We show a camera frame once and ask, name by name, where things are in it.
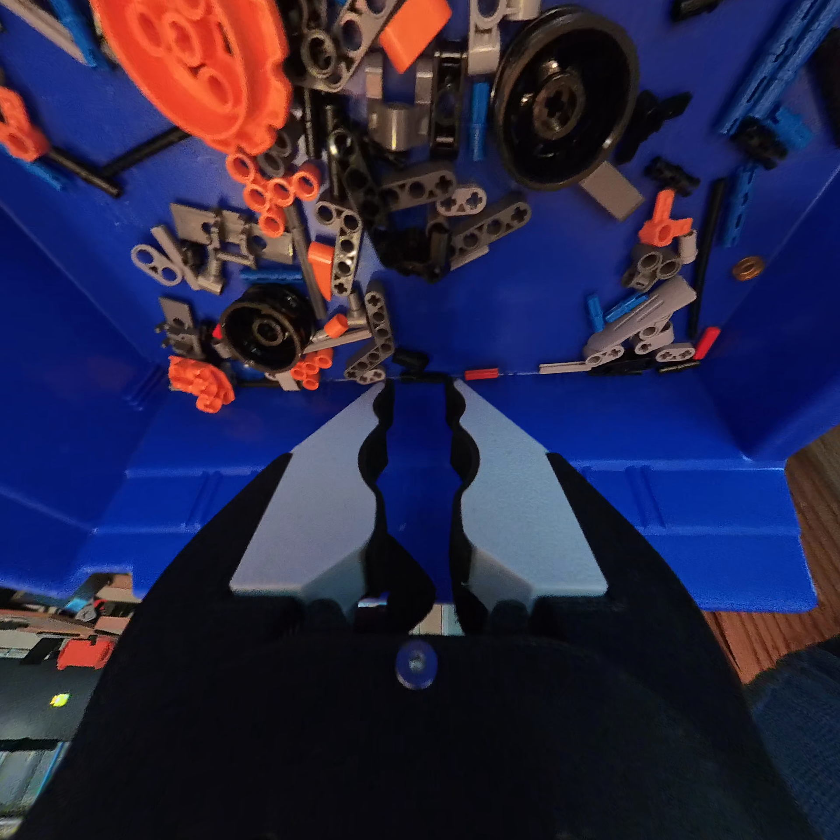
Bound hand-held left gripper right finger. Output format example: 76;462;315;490
446;381;608;618

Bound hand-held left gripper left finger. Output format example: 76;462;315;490
230;381;396;621

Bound blue plastic bin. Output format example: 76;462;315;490
0;0;840;614

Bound heap of mixed coloured pieces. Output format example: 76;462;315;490
0;0;815;414

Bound black wheel hub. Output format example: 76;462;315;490
218;283;317;368

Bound large black pulley wheel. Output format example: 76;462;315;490
491;7;641;191

